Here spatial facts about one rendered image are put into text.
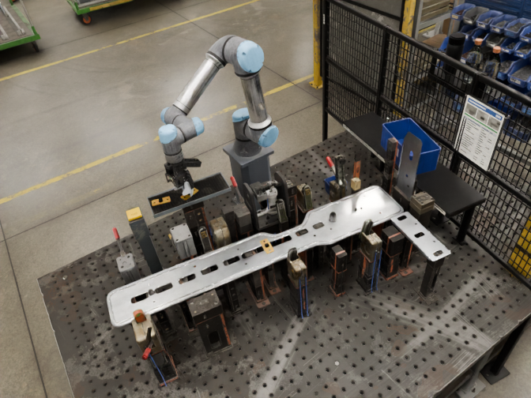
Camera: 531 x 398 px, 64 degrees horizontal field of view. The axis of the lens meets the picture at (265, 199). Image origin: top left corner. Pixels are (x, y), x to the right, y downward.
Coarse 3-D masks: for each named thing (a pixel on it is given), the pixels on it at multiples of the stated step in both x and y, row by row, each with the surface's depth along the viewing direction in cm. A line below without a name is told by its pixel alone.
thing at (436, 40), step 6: (450, 0) 404; (450, 6) 407; (444, 24) 465; (444, 30) 468; (432, 36) 466; (438, 36) 465; (444, 36) 464; (426, 42) 458; (432, 42) 457; (438, 42) 455; (426, 78) 467
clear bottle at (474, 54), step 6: (480, 42) 183; (474, 48) 186; (480, 48) 185; (468, 54) 189; (474, 54) 186; (480, 54) 186; (468, 60) 189; (474, 60) 187; (480, 60) 188; (474, 66) 189; (462, 78) 196
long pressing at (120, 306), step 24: (360, 192) 212; (384, 192) 211; (312, 216) 203; (360, 216) 200; (384, 216) 199; (240, 240) 195; (312, 240) 192; (336, 240) 191; (192, 264) 188; (216, 264) 187; (240, 264) 185; (264, 264) 185; (120, 288) 181; (144, 288) 180; (192, 288) 178; (120, 312) 172; (144, 312) 172
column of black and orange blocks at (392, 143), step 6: (390, 138) 210; (390, 144) 209; (396, 144) 208; (390, 150) 211; (396, 150) 211; (390, 156) 213; (390, 162) 215; (384, 168) 222; (390, 168) 218; (384, 174) 224; (390, 174) 221; (384, 180) 226; (390, 180) 224; (384, 186) 229; (390, 186) 227; (390, 192) 230
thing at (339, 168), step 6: (336, 156) 200; (342, 156) 200; (336, 162) 201; (342, 162) 198; (336, 168) 203; (342, 168) 203; (336, 174) 205; (342, 174) 205; (336, 180) 208; (342, 180) 208
